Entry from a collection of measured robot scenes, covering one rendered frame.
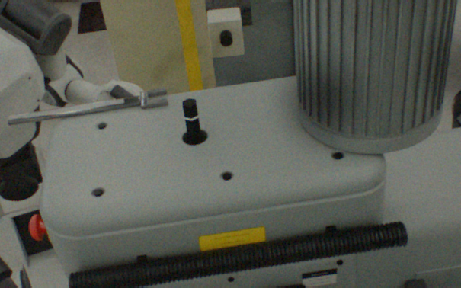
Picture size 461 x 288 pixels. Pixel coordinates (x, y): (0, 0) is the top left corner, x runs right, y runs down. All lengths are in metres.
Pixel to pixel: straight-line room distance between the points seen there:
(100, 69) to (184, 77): 1.93
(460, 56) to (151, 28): 2.49
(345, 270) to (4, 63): 0.91
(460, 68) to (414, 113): 3.68
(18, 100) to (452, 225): 1.01
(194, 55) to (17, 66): 1.41
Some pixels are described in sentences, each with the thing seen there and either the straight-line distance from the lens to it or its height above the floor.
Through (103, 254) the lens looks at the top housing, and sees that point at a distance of 0.89.
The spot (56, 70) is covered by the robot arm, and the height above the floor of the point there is 1.56.
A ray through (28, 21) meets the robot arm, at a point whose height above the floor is 1.75.
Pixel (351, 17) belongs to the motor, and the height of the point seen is 2.09.
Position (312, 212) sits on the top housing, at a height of 1.84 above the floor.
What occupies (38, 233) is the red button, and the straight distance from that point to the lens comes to 1.03.
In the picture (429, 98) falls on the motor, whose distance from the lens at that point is 0.86.
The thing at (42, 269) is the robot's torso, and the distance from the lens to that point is 1.91.
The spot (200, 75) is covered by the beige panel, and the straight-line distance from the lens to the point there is 2.91.
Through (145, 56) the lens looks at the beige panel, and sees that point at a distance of 2.85.
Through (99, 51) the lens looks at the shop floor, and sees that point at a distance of 5.01.
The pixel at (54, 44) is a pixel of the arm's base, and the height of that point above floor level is 1.68.
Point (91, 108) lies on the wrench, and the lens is 1.01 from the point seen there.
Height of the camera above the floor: 2.46
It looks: 39 degrees down
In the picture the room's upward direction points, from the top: 7 degrees counter-clockwise
